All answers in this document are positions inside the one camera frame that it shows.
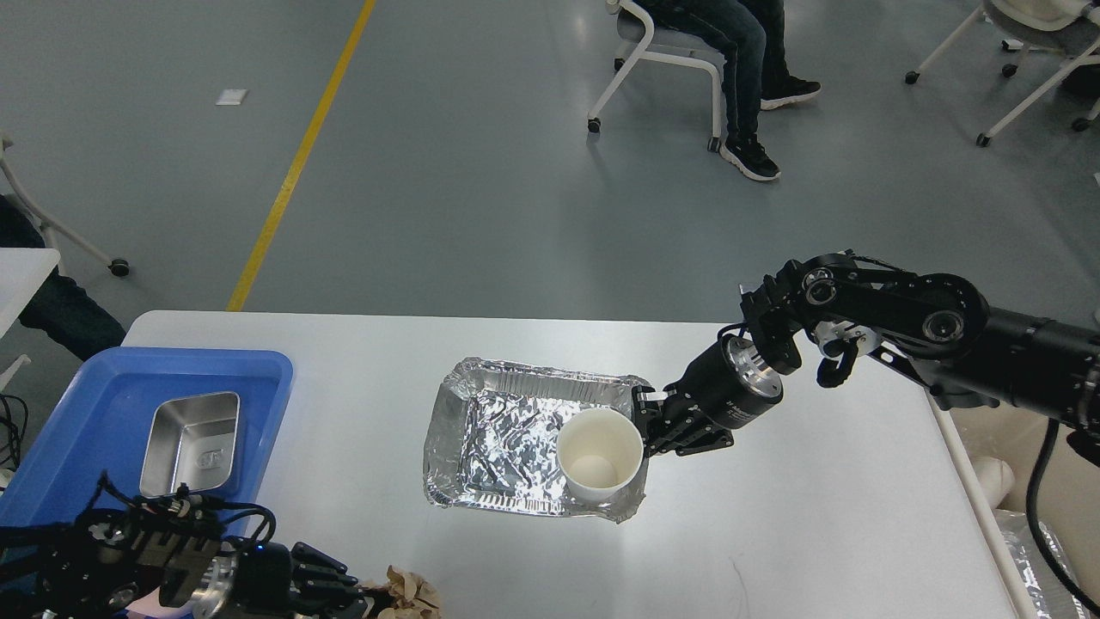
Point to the foil scrap in bin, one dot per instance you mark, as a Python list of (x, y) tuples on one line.
[(1050, 598)]

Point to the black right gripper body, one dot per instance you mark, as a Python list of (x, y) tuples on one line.
[(727, 385)]

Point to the brown paper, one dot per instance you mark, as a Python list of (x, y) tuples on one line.
[(405, 594)]

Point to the white paper cup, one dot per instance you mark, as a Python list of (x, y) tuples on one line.
[(599, 451)]

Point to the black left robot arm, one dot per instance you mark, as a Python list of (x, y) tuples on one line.
[(210, 557)]

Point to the stainless steel rectangular tray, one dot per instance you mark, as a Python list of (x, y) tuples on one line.
[(196, 441)]

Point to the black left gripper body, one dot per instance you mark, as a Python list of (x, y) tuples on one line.
[(245, 580)]

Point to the person in blue hoodie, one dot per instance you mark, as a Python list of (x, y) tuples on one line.
[(750, 35)]

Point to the blue plastic tray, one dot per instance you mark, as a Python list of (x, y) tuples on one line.
[(102, 425)]

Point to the white paper on floor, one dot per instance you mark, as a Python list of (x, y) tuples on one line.
[(231, 97)]

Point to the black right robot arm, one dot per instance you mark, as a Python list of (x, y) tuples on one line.
[(935, 329)]

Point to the white side table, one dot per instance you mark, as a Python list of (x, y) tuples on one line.
[(23, 271)]

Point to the white chair top right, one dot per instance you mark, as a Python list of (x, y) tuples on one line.
[(1067, 29)]

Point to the grey chair at left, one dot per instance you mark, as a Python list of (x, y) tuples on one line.
[(50, 226)]

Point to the grey white office chair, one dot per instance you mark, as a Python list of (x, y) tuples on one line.
[(641, 39)]

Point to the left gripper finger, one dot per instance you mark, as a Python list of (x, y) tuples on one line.
[(351, 603), (315, 574)]

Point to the white cup in bin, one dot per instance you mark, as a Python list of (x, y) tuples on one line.
[(996, 479)]

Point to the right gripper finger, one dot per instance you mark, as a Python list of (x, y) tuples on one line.
[(662, 419), (692, 440)]

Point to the aluminium foil tray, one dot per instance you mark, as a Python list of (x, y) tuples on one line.
[(490, 444)]

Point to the cream plastic bin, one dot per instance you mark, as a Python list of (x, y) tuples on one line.
[(1065, 500)]

